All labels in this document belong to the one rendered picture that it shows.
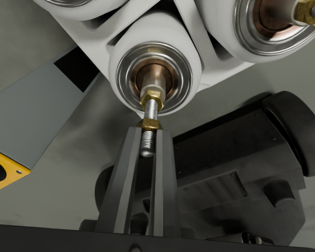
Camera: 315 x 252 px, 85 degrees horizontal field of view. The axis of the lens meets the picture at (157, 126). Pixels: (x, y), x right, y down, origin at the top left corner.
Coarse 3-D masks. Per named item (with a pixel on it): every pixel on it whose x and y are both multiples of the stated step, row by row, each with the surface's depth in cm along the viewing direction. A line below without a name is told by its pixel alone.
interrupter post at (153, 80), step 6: (150, 72) 16; (156, 72) 16; (144, 78) 16; (150, 78) 15; (156, 78) 15; (162, 78) 16; (144, 84) 15; (150, 84) 14; (156, 84) 14; (162, 84) 15; (144, 90) 14; (156, 90) 14; (162, 90) 14; (162, 96) 15
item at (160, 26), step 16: (144, 16) 21; (160, 16) 19; (176, 16) 26; (128, 32) 15; (144, 32) 15; (160, 32) 15; (176, 32) 15; (128, 48) 15; (192, 48) 16; (112, 64) 16; (192, 64) 16; (112, 80) 17; (192, 96) 18
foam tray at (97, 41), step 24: (144, 0) 19; (168, 0) 28; (192, 0) 19; (72, 24) 20; (96, 24) 23; (120, 24) 20; (192, 24) 20; (96, 48) 22; (216, 48) 26; (216, 72) 24
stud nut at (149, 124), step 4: (140, 120) 11; (144, 120) 11; (148, 120) 11; (152, 120) 11; (156, 120) 11; (136, 124) 11; (140, 124) 11; (144, 124) 10; (148, 124) 10; (152, 124) 10; (156, 124) 11; (160, 124) 11; (144, 128) 10; (148, 128) 10; (152, 128) 10; (156, 128) 10; (160, 128) 11
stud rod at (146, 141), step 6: (150, 102) 13; (156, 102) 14; (150, 108) 12; (156, 108) 13; (144, 114) 12; (150, 114) 12; (156, 114) 12; (144, 132) 11; (150, 132) 11; (144, 138) 10; (150, 138) 10; (144, 144) 10; (150, 144) 10; (144, 150) 10; (150, 150) 10; (144, 156) 10
